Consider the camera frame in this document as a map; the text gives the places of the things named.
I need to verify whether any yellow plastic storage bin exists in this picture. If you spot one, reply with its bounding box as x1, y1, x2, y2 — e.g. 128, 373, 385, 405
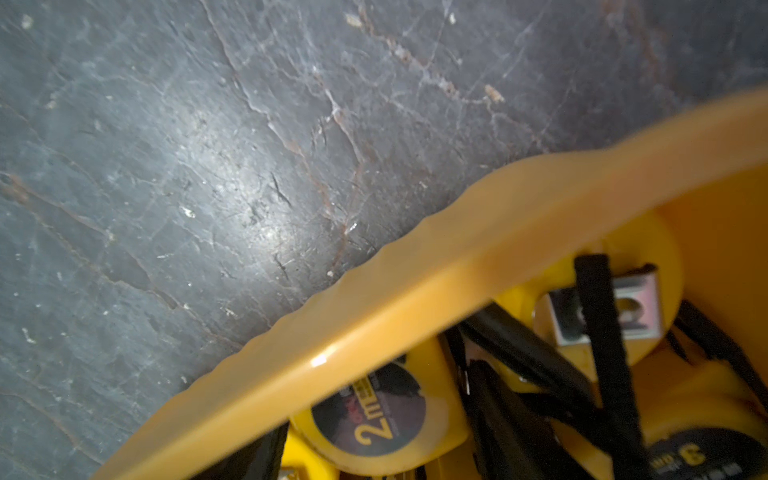
97, 88, 767, 479

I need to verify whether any yellow tape measure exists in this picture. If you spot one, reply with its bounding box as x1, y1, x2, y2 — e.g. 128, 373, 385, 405
494, 212, 683, 382
637, 361, 767, 479
290, 338, 469, 476

